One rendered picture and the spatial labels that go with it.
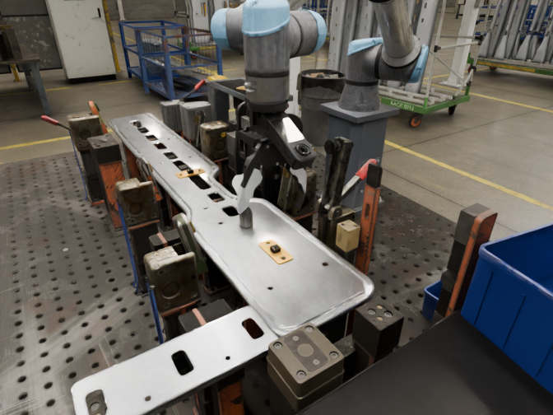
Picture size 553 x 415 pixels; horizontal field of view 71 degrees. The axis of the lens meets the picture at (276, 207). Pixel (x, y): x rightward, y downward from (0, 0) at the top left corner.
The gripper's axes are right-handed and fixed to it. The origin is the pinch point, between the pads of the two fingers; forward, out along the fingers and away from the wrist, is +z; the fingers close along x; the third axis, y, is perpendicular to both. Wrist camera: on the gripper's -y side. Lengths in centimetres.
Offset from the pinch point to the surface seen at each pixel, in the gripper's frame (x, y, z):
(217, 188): -2.4, 33.0, 10.7
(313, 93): -206, 248, 51
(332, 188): -14.6, -0.1, 0.3
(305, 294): 2.5, -13.7, 11.3
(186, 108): -12, 76, -1
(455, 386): -1.3, -40.9, 8.7
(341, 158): -14.8, -2.0, -7.1
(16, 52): 26, 541, 25
